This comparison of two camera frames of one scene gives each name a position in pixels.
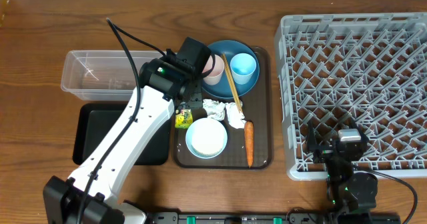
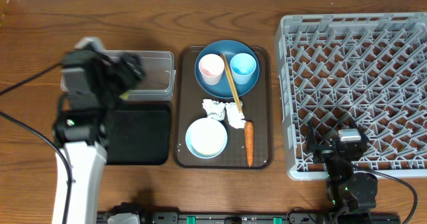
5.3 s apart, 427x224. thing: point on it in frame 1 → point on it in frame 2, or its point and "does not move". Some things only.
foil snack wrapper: x=183 y=119 → x=124 y=95
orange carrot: x=249 y=131 does not move
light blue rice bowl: x=206 y=138 does not move
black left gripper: x=198 y=103 → x=123 y=69
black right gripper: x=323 y=152 does not move
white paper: x=215 y=109 does not move
